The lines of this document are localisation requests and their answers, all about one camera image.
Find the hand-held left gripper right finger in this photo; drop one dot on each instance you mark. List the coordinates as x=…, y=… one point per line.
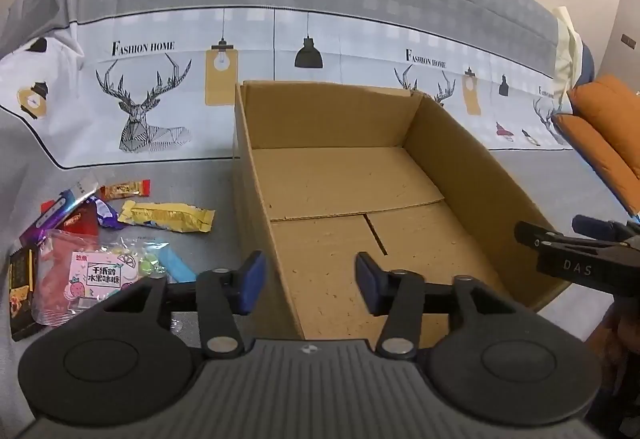
x=369, y=283

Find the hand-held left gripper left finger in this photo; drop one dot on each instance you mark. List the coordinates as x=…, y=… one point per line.
x=252, y=281

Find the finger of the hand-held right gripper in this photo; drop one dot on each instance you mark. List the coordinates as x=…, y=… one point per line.
x=600, y=226
x=532, y=235

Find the light blue wafer stick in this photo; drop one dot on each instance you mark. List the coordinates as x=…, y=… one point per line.
x=177, y=265

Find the brown cardboard box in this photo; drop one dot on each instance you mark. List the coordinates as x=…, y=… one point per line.
x=350, y=199

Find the yellow snack packet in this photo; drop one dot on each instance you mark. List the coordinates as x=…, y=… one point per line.
x=165, y=216

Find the orange red candy bar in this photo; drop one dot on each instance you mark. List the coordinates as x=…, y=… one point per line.
x=125, y=189

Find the small purple wrapper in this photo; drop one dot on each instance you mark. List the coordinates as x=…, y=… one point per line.
x=107, y=214

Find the pink clear candy bag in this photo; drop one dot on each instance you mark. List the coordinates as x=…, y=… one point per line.
x=75, y=279

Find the red snack pouch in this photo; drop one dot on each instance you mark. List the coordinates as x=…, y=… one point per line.
x=80, y=221

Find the long purple biscuit packet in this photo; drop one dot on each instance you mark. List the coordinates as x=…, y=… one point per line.
x=60, y=211

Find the black chocolate packet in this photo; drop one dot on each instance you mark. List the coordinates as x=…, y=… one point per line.
x=20, y=294

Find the orange pillow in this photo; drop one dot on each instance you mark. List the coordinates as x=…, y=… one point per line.
x=607, y=101
x=595, y=149

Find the dark blue pillow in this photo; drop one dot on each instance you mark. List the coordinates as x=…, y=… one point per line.
x=586, y=64

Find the cream pillow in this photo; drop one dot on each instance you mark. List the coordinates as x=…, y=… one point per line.
x=567, y=49

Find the wall switch plate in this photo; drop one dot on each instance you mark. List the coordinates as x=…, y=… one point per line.
x=628, y=41

